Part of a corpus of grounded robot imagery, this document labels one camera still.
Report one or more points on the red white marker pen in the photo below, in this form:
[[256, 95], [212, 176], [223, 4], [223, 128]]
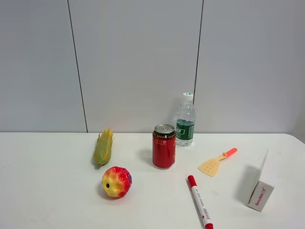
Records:
[[205, 217]]

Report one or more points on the red soda can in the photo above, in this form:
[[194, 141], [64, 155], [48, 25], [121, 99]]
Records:
[[163, 146]]

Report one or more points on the clear plastic water bottle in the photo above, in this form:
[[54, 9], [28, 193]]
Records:
[[185, 121]]

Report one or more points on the toy corn cob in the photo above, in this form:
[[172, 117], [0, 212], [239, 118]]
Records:
[[103, 148]]

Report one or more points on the red yellow toy fruit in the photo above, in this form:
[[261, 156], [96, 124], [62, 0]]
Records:
[[116, 182]]

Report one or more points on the white cardboard box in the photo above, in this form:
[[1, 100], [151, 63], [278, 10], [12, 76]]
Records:
[[264, 184]]

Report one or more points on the yellow toy spatula orange handle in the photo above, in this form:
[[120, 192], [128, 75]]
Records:
[[211, 166]]

